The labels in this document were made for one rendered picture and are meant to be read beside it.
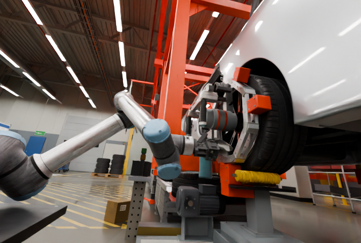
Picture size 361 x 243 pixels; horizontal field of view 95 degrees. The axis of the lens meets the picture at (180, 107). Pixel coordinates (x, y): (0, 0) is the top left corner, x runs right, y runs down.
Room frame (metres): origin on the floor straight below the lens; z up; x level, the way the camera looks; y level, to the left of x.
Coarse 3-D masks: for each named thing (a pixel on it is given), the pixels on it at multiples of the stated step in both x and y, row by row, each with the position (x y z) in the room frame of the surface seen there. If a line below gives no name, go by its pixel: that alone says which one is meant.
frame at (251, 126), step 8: (232, 80) 0.94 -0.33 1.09; (232, 88) 1.03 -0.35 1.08; (240, 88) 0.85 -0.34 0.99; (248, 88) 0.81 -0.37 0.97; (248, 96) 0.81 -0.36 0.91; (216, 104) 1.22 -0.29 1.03; (248, 120) 0.80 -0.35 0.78; (256, 120) 0.81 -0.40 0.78; (248, 128) 0.81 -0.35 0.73; (256, 128) 0.81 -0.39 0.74; (216, 136) 1.30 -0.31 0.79; (240, 136) 0.88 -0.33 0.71; (248, 136) 0.88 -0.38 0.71; (240, 144) 0.89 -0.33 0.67; (248, 144) 0.88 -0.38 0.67; (240, 152) 0.91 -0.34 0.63; (248, 152) 0.92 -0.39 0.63; (216, 160) 1.19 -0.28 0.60; (224, 160) 1.08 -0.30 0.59; (232, 160) 0.97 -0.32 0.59; (240, 160) 0.95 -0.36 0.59
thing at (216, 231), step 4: (216, 232) 1.26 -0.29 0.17; (220, 232) 1.32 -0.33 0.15; (224, 232) 1.27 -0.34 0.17; (216, 236) 1.26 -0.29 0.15; (220, 236) 1.20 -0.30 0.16; (224, 236) 1.27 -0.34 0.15; (228, 236) 1.21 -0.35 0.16; (216, 240) 1.26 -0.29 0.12; (220, 240) 1.20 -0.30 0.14; (224, 240) 1.15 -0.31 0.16; (228, 240) 1.20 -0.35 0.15; (232, 240) 1.16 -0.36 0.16
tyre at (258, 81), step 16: (256, 80) 0.83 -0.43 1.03; (272, 80) 0.84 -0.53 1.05; (272, 96) 0.77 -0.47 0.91; (288, 96) 0.80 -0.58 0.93; (272, 112) 0.76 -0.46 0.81; (288, 112) 0.78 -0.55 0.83; (272, 128) 0.78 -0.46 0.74; (288, 128) 0.79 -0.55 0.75; (304, 128) 0.80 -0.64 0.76; (256, 144) 0.88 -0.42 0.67; (272, 144) 0.82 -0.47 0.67; (288, 144) 0.83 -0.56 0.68; (304, 144) 0.84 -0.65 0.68; (256, 160) 0.90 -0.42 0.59; (272, 160) 0.89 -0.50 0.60; (288, 160) 0.89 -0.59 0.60
